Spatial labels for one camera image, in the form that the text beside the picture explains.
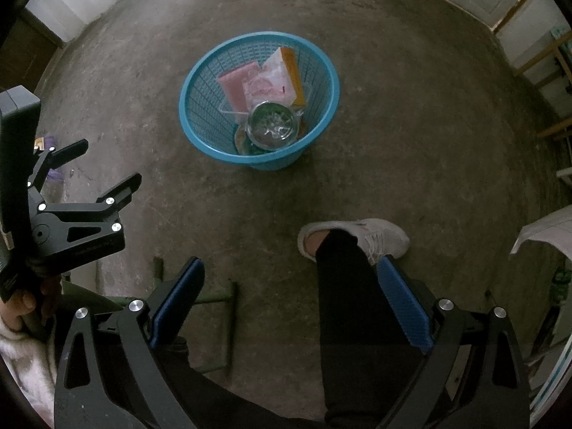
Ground purple and yellow broom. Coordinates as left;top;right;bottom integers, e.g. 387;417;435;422
33;135;68;184

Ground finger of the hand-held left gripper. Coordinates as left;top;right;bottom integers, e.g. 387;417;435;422
28;139;89;196
39;173;143;238

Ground pink patterned packet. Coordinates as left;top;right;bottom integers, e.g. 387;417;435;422
217;61;262;112

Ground green plastic bottle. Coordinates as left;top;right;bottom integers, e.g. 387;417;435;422
245;100;302;149

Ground person's leg black trousers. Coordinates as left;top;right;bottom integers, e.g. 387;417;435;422
152;228;443;429

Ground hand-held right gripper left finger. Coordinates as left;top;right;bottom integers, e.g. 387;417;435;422
54;257;206;429

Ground clear printed plastic bag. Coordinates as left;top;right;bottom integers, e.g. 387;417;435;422
241;60;298;108

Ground orange and white carton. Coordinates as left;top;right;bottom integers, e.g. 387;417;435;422
263;47;307;108

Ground person's left hand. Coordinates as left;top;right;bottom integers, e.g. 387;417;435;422
0;277;61;330

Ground dark wooden door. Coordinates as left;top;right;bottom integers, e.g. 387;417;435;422
0;11;63;99

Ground orange snack wrapper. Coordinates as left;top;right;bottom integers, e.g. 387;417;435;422
231;123;269;156

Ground green metal stool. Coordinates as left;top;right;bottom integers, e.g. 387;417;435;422
63;257;240;376

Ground blue plastic basket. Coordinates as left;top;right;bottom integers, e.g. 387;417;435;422
179;31;341;171

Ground white sneaker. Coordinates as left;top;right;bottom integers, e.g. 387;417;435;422
297;218;410;265

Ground wooden side table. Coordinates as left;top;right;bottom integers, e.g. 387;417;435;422
514;27;572;184

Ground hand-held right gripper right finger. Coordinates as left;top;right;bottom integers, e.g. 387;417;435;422
375;255;532;429

